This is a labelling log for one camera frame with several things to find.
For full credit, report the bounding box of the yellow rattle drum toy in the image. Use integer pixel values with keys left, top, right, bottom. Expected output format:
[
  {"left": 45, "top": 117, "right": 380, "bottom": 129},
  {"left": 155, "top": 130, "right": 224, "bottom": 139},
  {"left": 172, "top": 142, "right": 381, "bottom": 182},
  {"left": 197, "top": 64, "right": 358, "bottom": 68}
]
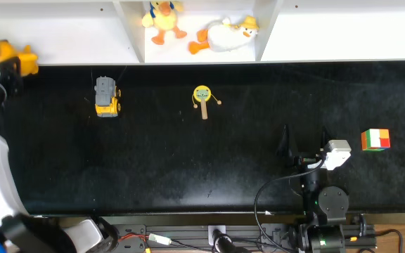
[{"left": 191, "top": 85, "right": 222, "bottom": 121}]

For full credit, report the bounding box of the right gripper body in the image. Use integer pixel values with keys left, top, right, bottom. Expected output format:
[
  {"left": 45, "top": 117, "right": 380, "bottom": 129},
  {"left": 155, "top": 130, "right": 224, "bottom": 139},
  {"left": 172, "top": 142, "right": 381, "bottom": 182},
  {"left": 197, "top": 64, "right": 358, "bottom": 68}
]
[{"left": 285, "top": 152, "right": 325, "bottom": 169}]

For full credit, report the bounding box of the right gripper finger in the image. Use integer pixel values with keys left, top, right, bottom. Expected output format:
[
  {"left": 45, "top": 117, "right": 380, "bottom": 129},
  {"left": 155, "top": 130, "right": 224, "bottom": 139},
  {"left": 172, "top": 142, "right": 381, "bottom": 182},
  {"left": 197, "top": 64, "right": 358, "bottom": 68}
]
[
  {"left": 276, "top": 123, "right": 294, "bottom": 160},
  {"left": 319, "top": 126, "right": 334, "bottom": 150}
]

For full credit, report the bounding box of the white shelf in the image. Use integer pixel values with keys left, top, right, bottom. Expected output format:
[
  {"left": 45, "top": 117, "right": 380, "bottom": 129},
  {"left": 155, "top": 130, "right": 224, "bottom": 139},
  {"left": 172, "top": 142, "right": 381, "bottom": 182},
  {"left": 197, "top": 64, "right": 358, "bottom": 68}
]
[{"left": 0, "top": 0, "right": 405, "bottom": 67}]

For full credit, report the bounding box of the yellow rubber duck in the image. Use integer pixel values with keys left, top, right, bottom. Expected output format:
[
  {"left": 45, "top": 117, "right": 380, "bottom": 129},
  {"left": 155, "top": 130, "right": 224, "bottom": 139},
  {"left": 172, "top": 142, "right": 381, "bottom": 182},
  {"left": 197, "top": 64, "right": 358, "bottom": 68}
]
[{"left": 0, "top": 39, "right": 39, "bottom": 77}]

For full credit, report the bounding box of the grey and yellow toy truck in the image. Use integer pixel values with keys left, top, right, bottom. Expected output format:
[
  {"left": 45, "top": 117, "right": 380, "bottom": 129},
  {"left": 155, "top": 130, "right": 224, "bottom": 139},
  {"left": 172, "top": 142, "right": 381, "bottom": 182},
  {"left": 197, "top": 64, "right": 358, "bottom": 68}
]
[{"left": 94, "top": 76, "right": 122, "bottom": 118}]

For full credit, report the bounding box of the mounting rail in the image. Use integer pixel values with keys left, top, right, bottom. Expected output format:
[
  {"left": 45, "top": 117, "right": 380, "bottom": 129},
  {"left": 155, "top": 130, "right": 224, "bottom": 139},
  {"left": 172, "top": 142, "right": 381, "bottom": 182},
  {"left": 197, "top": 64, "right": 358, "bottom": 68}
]
[{"left": 109, "top": 213, "right": 404, "bottom": 253}]

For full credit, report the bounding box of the white plush duck yellow hat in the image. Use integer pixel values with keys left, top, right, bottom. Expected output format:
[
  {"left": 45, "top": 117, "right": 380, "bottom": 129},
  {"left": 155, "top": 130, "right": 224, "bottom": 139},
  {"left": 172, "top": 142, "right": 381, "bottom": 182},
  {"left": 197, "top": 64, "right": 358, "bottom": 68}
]
[{"left": 188, "top": 15, "right": 260, "bottom": 56}]

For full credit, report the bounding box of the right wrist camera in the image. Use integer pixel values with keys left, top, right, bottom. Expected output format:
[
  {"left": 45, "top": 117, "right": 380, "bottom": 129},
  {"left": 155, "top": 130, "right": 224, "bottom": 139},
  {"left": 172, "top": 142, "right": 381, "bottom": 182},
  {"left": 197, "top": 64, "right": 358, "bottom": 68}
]
[{"left": 316, "top": 139, "right": 352, "bottom": 171}]

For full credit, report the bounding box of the many-coloured puzzle cube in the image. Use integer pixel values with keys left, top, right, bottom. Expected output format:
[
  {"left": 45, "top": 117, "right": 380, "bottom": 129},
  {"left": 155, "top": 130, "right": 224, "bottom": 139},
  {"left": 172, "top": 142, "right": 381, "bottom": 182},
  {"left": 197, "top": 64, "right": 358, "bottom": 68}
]
[{"left": 360, "top": 128, "right": 392, "bottom": 152}]

